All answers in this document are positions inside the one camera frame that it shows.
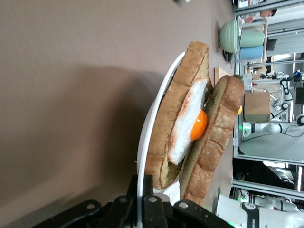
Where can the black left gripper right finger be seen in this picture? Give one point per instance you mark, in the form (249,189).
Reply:
(161,216)

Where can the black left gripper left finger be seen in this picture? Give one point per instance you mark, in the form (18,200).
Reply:
(118,213)

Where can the white round plate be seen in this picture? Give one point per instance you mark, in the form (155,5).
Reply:
(142,152)

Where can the fried egg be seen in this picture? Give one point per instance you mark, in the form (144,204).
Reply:
(185,128)

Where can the toasted bread slice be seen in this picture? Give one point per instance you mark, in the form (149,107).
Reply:
(221,133)
(171,107)

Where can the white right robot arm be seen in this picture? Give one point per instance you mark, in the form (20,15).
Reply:
(261,218)

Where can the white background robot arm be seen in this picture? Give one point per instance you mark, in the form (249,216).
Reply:
(263,128)

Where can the yellow lemon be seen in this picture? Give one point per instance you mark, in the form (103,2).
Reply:
(240,110)

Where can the brown cardboard box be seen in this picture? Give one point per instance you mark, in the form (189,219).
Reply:
(256,107)

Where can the wooden cutting board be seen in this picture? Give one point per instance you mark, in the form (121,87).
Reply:
(219,76)

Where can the dark green avocado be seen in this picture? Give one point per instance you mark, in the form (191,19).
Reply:
(237,76)

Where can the light blue cup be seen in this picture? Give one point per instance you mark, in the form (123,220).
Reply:
(251,52)

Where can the mint green bowl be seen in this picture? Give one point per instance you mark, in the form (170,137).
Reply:
(228,35)

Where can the pale green cup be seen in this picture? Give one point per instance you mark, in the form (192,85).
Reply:
(251,39)

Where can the aluminium cell frame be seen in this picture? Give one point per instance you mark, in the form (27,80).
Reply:
(236,133)

